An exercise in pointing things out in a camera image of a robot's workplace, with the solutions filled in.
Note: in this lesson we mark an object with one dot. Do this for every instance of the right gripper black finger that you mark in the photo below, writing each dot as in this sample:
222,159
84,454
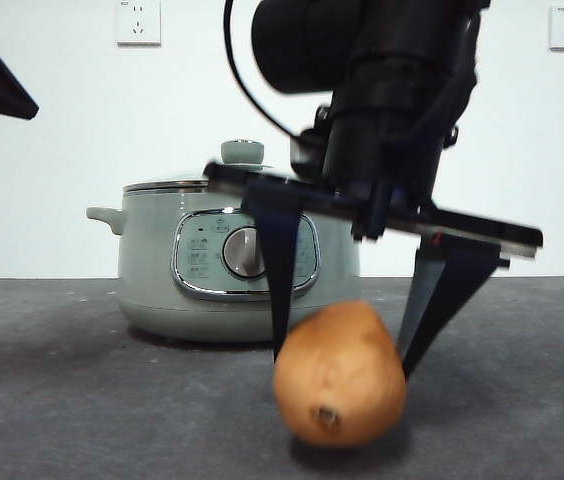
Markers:
279,260
442,295

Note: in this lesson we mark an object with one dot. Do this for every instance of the glass lid with green knob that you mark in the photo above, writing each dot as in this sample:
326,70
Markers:
242,152

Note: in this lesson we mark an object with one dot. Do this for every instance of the brown potato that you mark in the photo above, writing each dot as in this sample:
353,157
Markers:
342,375

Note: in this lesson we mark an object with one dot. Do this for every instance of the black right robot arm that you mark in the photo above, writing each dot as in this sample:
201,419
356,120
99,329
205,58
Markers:
302,45

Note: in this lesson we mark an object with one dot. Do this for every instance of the pale green electric pot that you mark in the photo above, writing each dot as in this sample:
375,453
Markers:
147,260

